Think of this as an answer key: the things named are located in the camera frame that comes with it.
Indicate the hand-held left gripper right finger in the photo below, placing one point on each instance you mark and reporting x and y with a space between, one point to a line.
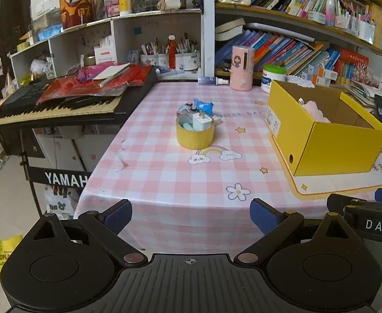
262 216

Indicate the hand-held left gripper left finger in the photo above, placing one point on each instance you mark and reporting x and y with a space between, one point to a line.
119 216

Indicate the yellow cardboard box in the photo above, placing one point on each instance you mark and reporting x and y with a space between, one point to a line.
334 150

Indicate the yellow tape roll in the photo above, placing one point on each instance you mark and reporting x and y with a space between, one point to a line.
194 138

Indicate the white charger plug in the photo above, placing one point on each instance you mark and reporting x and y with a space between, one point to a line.
201 121

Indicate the blue and purple toy car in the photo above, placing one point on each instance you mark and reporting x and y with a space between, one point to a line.
185 107

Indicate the white desk mat yellow border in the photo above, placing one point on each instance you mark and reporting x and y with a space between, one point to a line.
324 186

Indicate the pink checkered tablecloth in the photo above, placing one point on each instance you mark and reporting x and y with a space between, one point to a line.
164 176

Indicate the white printed shopping bag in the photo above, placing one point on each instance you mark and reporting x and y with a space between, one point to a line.
58 203

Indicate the black keyboard stand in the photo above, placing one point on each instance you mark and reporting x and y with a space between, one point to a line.
63 179

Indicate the white cabinet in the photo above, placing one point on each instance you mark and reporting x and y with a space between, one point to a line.
80 150

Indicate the pink plush toy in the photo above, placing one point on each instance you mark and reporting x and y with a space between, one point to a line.
315 111

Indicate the pile of booklets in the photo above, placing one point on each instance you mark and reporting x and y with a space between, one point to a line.
360 91

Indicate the black electronic keyboard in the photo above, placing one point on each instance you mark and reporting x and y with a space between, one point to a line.
80 108

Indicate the yellow plastic bag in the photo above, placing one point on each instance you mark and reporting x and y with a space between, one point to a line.
4 254

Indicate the white cotton pad pack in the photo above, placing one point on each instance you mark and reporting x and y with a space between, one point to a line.
300 81

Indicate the stack of small boxes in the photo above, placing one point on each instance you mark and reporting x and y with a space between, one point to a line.
341 67

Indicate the white jar green lid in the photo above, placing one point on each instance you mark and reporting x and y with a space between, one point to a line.
269 80

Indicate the red plastic sheet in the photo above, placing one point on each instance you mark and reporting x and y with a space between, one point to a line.
70 88

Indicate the dark blue spray bottle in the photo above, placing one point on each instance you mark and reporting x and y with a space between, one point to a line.
210 80

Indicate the beige notebook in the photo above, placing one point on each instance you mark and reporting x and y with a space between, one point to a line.
112 70

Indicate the pink cylinder with girl print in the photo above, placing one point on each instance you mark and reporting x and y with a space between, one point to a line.
241 71

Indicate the purple pink cloth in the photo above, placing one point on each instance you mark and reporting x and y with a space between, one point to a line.
88 73

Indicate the small golden tape roll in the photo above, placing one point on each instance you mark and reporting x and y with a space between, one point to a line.
89 61

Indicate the white pen holder cup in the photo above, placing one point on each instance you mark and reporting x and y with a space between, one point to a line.
187 61
149 60
164 61

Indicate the white red card box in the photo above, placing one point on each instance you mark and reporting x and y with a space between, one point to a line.
106 53

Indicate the row of blue red books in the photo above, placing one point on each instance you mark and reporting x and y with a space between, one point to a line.
275 49

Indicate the white plastic bag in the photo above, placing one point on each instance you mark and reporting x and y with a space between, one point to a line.
40 67

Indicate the red tassel ornament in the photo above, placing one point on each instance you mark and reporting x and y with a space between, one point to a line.
172 52

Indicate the clear pen organizer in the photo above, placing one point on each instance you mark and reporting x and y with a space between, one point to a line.
357 22

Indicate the white shelf unit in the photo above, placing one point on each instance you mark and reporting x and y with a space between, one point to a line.
129 29

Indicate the thick white book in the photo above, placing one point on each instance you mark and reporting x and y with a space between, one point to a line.
230 29

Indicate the light blue packet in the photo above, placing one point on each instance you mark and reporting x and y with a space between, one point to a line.
49 34

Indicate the yellow wooden bookshelf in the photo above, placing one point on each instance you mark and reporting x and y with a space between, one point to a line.
269 10

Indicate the white bottle yellow label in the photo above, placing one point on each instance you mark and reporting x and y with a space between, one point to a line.
125 3

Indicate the orange fortune god box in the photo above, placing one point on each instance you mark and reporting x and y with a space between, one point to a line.
75 5

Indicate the glass jar white lid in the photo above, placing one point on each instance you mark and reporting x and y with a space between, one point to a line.
151 1

